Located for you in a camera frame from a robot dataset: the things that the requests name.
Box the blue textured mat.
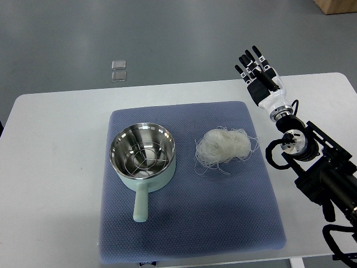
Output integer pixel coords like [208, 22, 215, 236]
[99, 101, 286, 264]

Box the wire steaming rack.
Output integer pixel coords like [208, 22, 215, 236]
[121, 148, 170, 179]

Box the clear square floor tile upper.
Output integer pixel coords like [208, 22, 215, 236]
[112, 60, 126, 70]

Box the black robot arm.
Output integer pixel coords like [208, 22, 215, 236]
[266, 105, 356, 267]

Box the white vermicelli bundle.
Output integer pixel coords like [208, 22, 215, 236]
[194, 126, 259, 176]

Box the brown cardboard box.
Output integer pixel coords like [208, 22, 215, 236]
[315, 0, 356, 15]

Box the mint green steel pot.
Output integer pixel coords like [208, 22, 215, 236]
[109, 122, 176, 223]

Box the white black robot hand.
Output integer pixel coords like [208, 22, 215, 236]
[235, 46, 293, 122]

